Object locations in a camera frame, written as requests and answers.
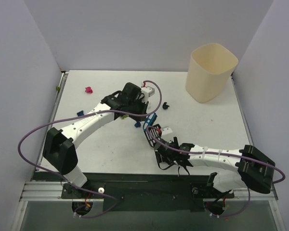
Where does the blue paper scrap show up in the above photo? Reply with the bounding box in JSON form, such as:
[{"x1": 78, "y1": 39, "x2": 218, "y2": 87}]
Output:
[
  {"x1": 77, "y1": 110, "x2": 84, "y2": 116},
  {"x1": 134, "y1": 121, "x2": 141, "y2": 128}
]

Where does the blue hand brush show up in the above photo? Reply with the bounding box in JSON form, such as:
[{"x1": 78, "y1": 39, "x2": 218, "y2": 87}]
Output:
[{"x1": 143, "y1": 113, "x2": 157, "y2": 131}]

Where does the black slotted scoop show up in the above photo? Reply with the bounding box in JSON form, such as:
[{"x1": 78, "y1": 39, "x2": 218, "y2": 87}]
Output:
[{"x1": 144, "y1": 124, "x2": 162, "y2": 148}]

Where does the black paper scrap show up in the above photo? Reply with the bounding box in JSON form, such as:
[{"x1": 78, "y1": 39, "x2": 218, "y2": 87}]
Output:
[{"x1": 162, "y1": 102, "x2": 170, "y2": 110}]

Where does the pink paper scrap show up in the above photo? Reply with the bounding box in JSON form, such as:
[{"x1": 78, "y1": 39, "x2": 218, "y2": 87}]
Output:
[{"x1": 85, "y1": 87, "x2": 93, "y2": 94}]

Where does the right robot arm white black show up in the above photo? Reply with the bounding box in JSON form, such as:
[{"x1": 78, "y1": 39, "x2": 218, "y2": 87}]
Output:
[{"x1": 154, "y1": 137, "x2": 276, "y2": 197}]

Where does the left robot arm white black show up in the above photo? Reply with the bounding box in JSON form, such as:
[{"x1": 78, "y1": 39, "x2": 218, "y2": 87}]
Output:
[{"x1": 42, "y1": 82, "x2": 155, "y2": 198}]

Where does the cream plastic waste bin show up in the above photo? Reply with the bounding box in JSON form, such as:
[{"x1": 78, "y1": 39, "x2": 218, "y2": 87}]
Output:
[{"x1": 185, "y1": 43, "x2": 238, "y2": 103}]

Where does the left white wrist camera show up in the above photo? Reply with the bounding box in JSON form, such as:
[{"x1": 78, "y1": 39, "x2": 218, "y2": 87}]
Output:
[{"x1": 140, "y1": 82, "x2": 155, "y2": 102}]

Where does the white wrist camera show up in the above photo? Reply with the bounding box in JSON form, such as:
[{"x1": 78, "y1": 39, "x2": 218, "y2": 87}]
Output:
[
  {"x1": 160, "y1": 127, "x2": 173, "y2": 136},
  {"x1": 140, "y1": 82, "x2": 155, "y2": 102}
]

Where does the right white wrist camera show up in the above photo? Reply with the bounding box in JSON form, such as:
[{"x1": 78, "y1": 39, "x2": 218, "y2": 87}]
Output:
[{"x1": 160, "y1": 127, "x2": 173, "y2": 136}]

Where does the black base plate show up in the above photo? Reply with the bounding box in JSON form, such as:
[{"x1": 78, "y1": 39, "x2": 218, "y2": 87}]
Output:
[{"x1": 32, "y1": 172, "x2": 236, "y2": 214}]

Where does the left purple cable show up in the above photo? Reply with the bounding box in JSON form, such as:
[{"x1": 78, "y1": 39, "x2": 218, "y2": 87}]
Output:
[{"x1": 18, "y1": 80, "x2": 162, "y2": 218}]

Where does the aluminium frame rail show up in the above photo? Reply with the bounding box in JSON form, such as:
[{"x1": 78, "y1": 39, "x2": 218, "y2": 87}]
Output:
[{"x1": 19, "y1": 181, "x2": 278, "y2": 202}]

